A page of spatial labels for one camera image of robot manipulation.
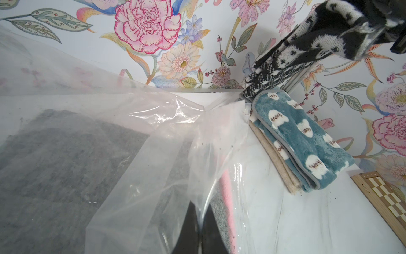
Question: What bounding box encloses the teal cloud pattern blanket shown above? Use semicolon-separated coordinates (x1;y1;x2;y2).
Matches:
252;90;354;192

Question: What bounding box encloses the wooden chessboard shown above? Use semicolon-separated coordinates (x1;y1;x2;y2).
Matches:
351;171;406;244

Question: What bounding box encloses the right aluminium corner post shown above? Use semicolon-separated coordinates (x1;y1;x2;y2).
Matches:
279;62;317;93

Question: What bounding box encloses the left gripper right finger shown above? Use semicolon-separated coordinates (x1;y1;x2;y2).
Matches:
201;205;229;254

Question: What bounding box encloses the black smiley knitted blanket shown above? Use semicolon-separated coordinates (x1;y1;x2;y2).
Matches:
241;1;406;101

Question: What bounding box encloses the clear plastic vacuum bag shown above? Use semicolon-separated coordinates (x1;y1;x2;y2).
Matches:
1;29;255;254

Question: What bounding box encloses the pink folded blanket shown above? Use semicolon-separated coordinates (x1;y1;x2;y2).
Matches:
220;171;238;254

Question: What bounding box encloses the beige knitted blanket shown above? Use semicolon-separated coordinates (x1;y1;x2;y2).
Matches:
249;121;302;195

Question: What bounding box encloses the grey fuzzy blanket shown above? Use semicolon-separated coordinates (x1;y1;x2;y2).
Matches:
1;109;229;254

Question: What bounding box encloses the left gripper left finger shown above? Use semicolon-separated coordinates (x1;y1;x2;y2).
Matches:
172;202;200;254

